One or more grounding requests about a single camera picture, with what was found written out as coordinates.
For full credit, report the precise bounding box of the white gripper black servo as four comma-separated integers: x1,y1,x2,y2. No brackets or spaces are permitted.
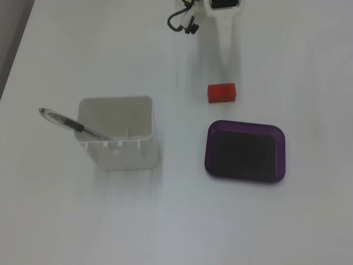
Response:
204,0,244,78

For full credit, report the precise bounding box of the red cube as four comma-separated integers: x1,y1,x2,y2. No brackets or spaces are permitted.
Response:
207,82,237,104

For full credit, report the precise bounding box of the purple tray box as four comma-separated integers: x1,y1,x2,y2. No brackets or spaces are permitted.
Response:
204,119,286,183

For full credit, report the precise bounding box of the white square pen holder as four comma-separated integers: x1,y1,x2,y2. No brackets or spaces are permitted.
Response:
74,95,159,171

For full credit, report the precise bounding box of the clear black ballpoint pen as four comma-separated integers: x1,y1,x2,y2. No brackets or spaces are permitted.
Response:
38,107,113,141

